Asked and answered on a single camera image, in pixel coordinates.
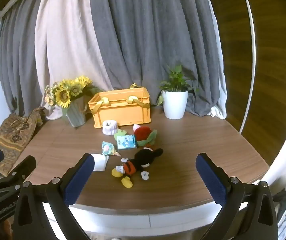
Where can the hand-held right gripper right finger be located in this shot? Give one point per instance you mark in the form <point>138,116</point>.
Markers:
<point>211,180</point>

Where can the white plant pot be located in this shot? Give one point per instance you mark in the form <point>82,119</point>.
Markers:
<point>175,105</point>

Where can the brown patterned cloth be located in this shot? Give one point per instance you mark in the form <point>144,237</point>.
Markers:
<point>10,135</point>

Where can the pastel small plush toy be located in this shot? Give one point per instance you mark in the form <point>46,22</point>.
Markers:
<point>109,149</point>

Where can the grey curtain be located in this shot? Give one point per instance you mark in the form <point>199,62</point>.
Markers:
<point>145,42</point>

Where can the artificial sunflower bouquet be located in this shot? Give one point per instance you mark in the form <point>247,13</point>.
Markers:
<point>65,92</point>

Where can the black mouse plush toy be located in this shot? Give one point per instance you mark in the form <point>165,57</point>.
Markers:
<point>139,161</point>

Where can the orange plastic crate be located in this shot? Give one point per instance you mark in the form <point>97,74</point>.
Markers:
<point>121,112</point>

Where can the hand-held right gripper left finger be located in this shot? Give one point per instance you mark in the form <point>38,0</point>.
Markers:
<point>79,180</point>

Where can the green leafy houseplant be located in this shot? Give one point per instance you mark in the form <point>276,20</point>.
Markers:
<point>175,81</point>

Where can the white fluffy braided towel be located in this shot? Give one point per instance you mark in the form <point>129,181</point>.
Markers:
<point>110,128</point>

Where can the green soft toy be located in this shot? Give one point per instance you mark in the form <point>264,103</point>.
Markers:
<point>119,134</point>

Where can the grey-green ribbed vase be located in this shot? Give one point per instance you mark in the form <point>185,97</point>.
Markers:
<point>76,113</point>

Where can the white curtain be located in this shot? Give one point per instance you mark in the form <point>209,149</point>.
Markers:
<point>219,105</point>
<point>65,42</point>

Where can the red and green plush toy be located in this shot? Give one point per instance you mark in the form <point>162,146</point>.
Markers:
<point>144,133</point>

